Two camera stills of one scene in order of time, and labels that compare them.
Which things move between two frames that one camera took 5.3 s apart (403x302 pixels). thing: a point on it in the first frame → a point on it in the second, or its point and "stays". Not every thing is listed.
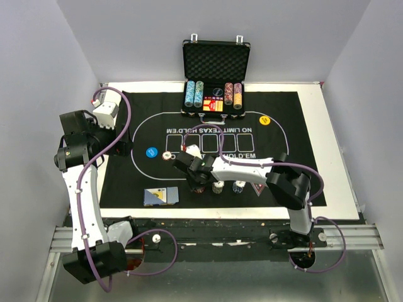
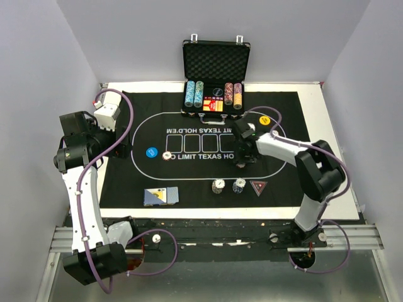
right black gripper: (194, 185) → (238, 157)
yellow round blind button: (264, 120) stays
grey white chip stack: (217, 187) stays
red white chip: (166, 155) stays
